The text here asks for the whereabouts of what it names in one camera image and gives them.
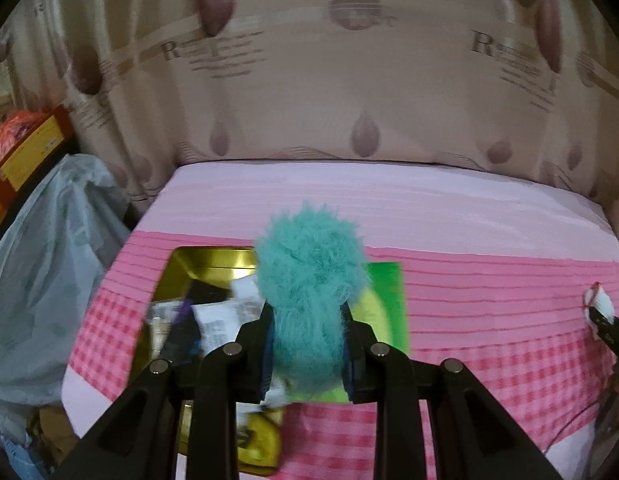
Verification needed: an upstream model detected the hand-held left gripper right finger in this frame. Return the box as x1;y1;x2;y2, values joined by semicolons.
339;302;563;480

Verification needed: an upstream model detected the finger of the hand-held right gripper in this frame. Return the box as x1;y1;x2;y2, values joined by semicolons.
587;305;619;361

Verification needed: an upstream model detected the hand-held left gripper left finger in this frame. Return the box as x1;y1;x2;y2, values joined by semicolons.
54;302;276;480

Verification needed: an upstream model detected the white red-edged pad packet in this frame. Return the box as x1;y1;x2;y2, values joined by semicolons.
583;282;615;326

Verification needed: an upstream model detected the white wipe packet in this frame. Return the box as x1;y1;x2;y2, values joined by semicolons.
192;300;250;356

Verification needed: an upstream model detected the yellow white sock bundle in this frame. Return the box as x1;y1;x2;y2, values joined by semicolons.
236;407;282;471

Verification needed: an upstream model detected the black packet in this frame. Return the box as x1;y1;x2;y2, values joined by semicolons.
162;280;230;366

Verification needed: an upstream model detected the teal fluffy puff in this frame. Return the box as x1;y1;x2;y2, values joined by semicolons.
253;201;373;396

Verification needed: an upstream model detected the gold tin box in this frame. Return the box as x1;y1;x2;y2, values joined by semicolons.
134;246;285;478

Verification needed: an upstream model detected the green cardboard box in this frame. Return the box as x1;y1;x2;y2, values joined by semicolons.
289;261;407;403

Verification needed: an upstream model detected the grey plastic bag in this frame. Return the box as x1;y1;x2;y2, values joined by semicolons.
0;154;132;441

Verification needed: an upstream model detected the beige leaf print curtain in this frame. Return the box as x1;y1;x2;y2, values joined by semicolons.
0;0;619;201

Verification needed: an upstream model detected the orange cardboard box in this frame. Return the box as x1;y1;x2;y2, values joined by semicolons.
0;105;75;226

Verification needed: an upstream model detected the red orange bag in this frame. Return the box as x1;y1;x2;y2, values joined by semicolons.
0;110;45;161

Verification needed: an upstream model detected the black cable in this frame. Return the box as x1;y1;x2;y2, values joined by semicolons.
542;360;619;453

